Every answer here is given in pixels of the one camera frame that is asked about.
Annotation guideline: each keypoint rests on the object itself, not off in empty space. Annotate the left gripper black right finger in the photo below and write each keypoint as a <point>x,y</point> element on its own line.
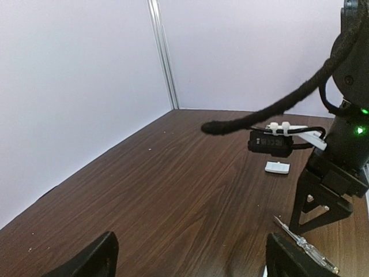
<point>284,259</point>

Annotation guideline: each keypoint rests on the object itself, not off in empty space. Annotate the clear handle screwdriver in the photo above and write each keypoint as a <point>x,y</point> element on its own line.
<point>309,249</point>

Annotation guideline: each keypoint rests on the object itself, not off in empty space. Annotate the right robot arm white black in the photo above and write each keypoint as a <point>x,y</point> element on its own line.
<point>351,78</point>

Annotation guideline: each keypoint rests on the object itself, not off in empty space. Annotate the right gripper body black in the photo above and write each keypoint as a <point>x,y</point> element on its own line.
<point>340,165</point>

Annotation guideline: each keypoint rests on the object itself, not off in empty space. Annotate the white battery cover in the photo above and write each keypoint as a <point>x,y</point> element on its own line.
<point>277,167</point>

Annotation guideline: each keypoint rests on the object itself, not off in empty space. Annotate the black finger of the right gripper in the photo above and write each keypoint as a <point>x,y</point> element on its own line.
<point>309,195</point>
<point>336,208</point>

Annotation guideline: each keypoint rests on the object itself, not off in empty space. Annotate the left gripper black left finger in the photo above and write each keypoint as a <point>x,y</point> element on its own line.
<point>99,258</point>

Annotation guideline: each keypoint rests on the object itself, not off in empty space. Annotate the right aluminium frame post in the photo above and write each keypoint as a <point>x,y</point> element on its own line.
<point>163,52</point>

